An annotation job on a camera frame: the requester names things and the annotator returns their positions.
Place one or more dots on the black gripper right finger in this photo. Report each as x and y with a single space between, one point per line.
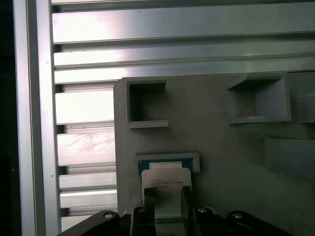
206 225

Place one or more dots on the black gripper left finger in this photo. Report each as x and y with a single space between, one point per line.
145 221

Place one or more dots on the silver CPU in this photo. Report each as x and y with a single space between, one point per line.
167 177

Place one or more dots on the grey parts rack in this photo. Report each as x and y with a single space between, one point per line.
209 147

